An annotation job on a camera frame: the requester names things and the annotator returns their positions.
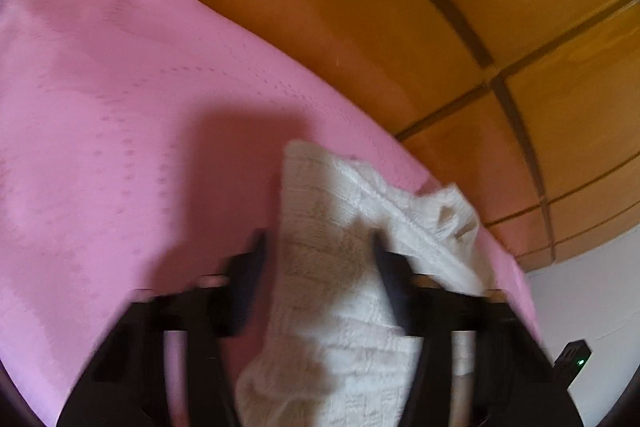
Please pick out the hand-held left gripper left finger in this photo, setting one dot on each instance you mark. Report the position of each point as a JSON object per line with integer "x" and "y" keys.
{"x": 244, "y": 289}

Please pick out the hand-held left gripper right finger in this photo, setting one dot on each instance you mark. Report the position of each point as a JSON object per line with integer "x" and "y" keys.
{"x": 398, "y": 293}

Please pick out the long white knit tights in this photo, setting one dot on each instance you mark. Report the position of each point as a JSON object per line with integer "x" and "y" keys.
{"x": 325, "y": 267}

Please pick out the pink bedspread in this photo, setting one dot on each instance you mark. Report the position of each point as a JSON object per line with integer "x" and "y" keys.
{"x": 110, "y": 117}

